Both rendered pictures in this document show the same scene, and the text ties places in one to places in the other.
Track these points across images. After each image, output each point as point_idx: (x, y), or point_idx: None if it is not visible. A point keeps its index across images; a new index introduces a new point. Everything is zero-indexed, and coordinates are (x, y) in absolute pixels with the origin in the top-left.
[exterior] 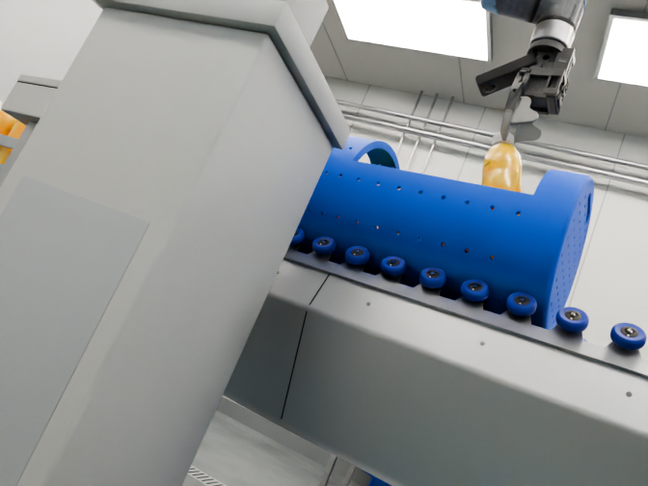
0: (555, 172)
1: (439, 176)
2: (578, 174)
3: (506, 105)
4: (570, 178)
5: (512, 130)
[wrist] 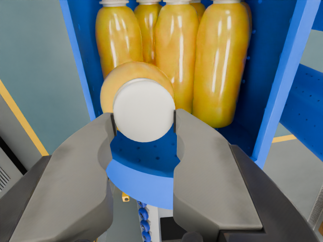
0: (118, 169)
1: (61, 7)
2: (130, 191)
3: (38, 166)
4: (112, 175)
5: (179, 149)
